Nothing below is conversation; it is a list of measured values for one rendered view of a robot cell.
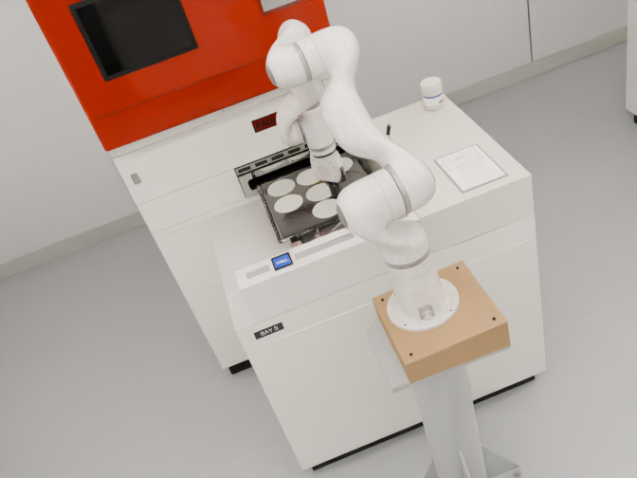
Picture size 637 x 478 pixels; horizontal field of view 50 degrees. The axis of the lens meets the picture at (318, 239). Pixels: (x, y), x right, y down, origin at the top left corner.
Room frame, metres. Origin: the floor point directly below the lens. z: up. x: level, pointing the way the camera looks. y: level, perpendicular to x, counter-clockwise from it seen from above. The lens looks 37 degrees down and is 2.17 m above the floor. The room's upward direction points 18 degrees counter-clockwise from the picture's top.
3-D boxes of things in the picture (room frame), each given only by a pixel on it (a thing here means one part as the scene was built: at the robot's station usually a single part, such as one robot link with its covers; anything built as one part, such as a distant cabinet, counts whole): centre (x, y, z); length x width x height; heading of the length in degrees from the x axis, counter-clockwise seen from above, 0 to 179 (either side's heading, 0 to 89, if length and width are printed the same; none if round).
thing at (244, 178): (2.13, -0.02, 0.89); 0.44 x 0.02 x 0.10; 95
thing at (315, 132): (1.87, -0.10, 1.17); 0.09 x 0.08 x 0.13; 91
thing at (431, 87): (2.11, -0.54, 1.01); 0.07 x 0.07 x 0.10
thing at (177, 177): (2.13, 0.16, 1.02); 0.81 x 0.03 x 0.40; 95
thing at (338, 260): (1.55, -0.01, 0.89); 0.55 x 0.09 x 0.14; 95
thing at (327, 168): (1.87, -0.10, 1.03); 0.10 x 0.07 x 0.11; 46
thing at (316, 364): (1.82, -0.14, 0.41); 0.96 x 0.64 x 0.82; 95
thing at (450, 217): (1.85, -0.44, 0.89); 0.62 x 0.35 x 0.14; 5
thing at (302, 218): (1.92, -0.05, 0.90); 0.34 x 0.34 x 0.01; 5
